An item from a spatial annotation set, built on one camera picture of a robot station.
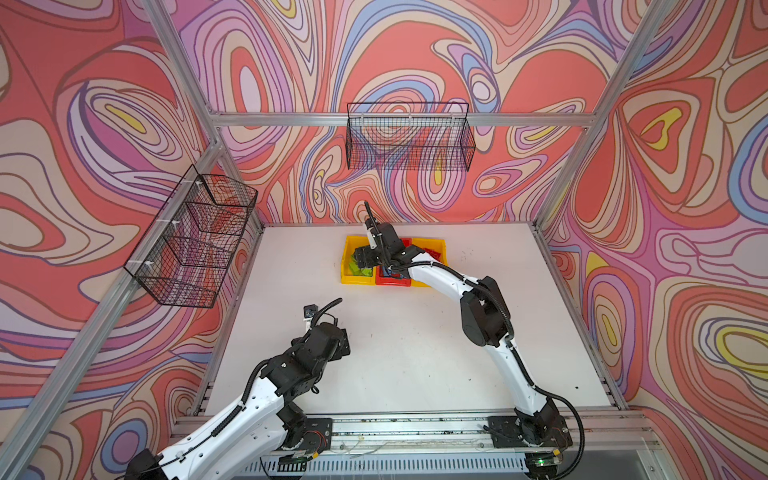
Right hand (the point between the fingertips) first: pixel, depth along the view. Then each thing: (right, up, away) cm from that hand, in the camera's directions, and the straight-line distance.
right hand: (368, 255), depth 99 cm
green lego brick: (-4, -5, +3) cm, 7 cm away
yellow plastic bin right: (+23, +4, +7) cm, 24 cm away
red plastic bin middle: (+6, -7, +2) cm, 10 cm away
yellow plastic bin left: (-8, -7, +4) cm, 11 cm away
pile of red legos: (+24, 0, +6) cm, 24 cm away
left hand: (-8, -22, -17) cm, 29 cm away
